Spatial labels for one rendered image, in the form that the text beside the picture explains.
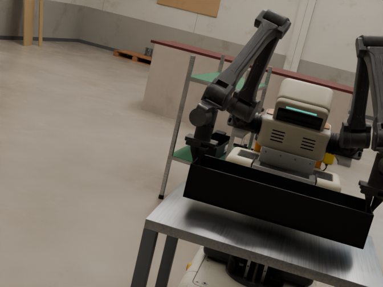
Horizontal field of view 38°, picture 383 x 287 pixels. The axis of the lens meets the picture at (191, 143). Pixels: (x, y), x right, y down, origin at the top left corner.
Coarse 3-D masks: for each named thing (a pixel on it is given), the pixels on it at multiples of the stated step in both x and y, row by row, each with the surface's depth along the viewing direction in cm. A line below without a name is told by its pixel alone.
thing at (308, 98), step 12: (288, 84) 220; (300, 84) 220; (312, 84) 220; (288, 96) 216; (300, 96) 216; (312, 96) 216; (324, 96) 217; (276, 108) 219; (288, 108) 217; (300, 108) 215; (312, 108) 213; (324, 108) 214; (288, 120) 222; (300, 120) 220; (312, 120) 218; (324, 120) 216
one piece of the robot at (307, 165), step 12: (264, 156) 226; (276, 156) 225; (288, 156) 224; (264, 168) 217; (276, 168) 222; (288, 168) 224; (300, 168) 223; (312, 168) 222; (300, 180) 215; (312, 180) 215
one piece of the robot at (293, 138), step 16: (272, 112) 230; (256, 128) 227; (272, 128) 224; (288, 128) 223; (304, 128) 222; (272, 144) 227; (288, 144) 225; (304, 144) 223; (320, 144) 222; (336, 144) 221; (320, 160) 224
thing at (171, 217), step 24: (168, 216) 169; (192, 216) 174; (216, 216) 179; (240, 216) 184; (144, 240) 165; (168, 240) 208; (192, 240) 162; (216, 240) 160; (240, 240) 164; (264, 240) 168; (288, 240) 173; (312, 240) 178; (144, 264) 166; (168, 264) 210; (264, 264) 158; (288, 264) 157; (312, 264) 159; (336, 264) 163; (360, 264) 167
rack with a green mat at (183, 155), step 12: (192, 60) 398; (216, 72) 472; (204, 84) 399; (240, 84) 425; (264, 84) 468; (264, 96) 475; (180, 108) 407; (180, 120) 409; (168, 156) 415; (180, 156) 418; (168, 168) 417
